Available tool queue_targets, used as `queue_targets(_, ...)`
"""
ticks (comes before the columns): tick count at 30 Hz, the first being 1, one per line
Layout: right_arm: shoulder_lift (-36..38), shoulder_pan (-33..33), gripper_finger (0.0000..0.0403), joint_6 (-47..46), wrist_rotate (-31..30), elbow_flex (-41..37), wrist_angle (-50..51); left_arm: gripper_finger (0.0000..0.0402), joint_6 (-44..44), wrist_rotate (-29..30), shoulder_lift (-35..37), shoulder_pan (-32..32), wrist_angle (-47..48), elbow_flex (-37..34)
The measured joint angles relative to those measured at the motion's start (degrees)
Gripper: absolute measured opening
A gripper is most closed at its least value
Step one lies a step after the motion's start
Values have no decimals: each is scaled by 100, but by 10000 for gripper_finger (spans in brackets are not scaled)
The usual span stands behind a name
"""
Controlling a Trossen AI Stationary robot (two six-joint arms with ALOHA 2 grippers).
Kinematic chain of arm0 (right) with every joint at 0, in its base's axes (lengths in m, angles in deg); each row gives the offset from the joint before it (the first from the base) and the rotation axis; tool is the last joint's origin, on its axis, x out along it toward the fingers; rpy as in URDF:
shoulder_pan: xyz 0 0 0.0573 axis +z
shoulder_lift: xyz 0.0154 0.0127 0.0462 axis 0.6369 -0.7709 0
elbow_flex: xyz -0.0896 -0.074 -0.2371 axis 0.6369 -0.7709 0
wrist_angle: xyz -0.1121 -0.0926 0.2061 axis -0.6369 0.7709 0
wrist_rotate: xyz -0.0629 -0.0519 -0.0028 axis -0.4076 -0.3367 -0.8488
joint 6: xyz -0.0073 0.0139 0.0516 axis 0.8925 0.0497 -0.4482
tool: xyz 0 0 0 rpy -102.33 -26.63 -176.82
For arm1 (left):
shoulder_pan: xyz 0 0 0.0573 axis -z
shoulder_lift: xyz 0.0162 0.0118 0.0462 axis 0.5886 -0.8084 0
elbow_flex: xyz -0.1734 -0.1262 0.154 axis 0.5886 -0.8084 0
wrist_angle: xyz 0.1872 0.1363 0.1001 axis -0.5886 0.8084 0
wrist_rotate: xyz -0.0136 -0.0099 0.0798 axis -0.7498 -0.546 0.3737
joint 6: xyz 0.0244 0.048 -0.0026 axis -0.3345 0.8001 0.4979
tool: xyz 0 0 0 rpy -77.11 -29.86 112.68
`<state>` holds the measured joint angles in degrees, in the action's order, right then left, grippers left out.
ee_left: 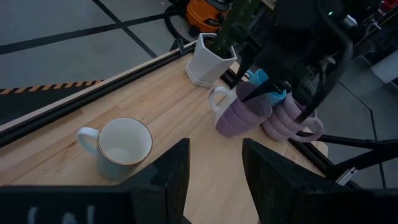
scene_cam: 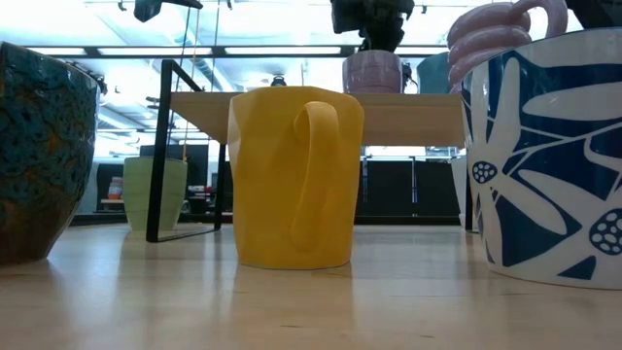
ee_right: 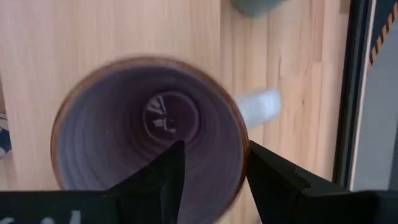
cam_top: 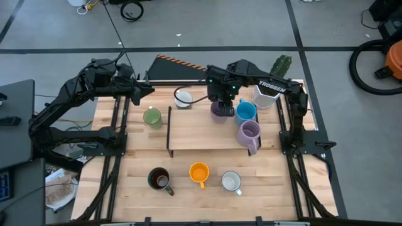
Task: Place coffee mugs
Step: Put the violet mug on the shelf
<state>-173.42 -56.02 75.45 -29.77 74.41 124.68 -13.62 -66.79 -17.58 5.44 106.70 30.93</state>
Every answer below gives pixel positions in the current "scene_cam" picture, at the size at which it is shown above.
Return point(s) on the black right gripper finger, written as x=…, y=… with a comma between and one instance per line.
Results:
x=602, y=12

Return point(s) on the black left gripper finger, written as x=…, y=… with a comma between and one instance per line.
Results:
x=392, y=39
x=370, y=41

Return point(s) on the pink ringed mug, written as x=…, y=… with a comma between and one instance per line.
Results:
x=486, y=34

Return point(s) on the blue white floral mug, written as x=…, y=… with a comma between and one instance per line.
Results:
x=544, y=160

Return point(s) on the yellow faceted mug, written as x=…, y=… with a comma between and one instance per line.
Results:
x=267, y=185

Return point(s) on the green ribbed mug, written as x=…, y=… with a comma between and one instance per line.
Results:
x=136, y=194

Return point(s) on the dark teal speckled mug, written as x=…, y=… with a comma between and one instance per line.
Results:
x=44, y=155

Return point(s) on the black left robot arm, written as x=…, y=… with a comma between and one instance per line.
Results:
x=150, y=10

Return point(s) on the wooden shelf with black legs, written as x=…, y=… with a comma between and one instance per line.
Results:
x=413, y=119

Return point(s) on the black cabinet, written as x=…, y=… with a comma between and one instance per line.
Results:
x=389, y=189

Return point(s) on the small orange white container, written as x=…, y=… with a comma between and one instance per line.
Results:
x=115, y=188

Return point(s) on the black aluminium table frame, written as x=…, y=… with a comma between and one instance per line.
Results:
x=408, y=220

